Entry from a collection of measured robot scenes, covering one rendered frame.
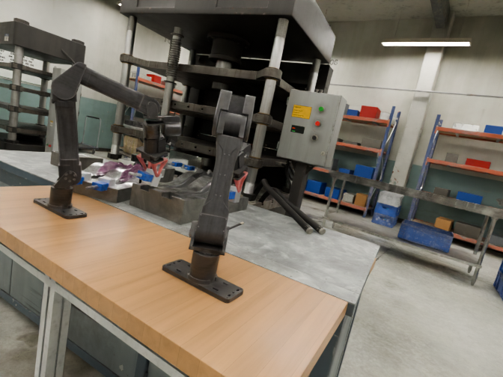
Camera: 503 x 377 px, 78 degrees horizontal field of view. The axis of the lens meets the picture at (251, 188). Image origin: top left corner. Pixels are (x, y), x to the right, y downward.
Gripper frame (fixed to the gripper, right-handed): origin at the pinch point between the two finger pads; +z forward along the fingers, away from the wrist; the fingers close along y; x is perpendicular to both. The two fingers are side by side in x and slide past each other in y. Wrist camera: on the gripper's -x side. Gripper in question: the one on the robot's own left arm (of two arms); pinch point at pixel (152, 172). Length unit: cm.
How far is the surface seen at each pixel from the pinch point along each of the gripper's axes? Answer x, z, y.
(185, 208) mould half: 2.6, 5.4, -19.6
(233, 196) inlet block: -10.1, 0.8, -30.8
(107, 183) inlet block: 10.2, 6.8, 13.6
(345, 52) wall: -735, 12, 172
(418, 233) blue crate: -331, 165, -113
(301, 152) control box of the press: -88, 9, -23
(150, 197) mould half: 4.7, 7.0, -4.2
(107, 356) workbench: 31, 75, -5
